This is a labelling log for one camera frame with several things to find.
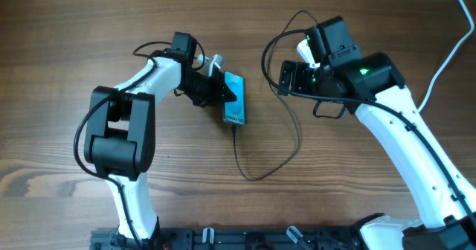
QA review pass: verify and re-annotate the blue Galaxy smartphone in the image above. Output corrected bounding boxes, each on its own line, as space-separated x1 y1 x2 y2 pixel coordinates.
224 71 245 125

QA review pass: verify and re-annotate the black charging cable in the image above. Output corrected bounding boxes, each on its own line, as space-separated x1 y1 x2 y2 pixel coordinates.
231 10 321 182

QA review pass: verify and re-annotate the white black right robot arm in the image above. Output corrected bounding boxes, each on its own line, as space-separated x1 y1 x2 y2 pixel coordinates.
278 16 475 249

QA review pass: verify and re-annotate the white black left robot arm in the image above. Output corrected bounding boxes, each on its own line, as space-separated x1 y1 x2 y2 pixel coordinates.
77 48 245 249

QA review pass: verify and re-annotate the white power strip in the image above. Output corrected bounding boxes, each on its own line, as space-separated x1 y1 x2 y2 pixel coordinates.
297 39 320 68

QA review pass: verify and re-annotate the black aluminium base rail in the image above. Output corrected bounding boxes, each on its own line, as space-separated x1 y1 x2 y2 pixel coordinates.
89 225 365 250

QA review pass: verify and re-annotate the white power strip cord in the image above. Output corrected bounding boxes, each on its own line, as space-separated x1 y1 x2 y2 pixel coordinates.
416 0 476 113

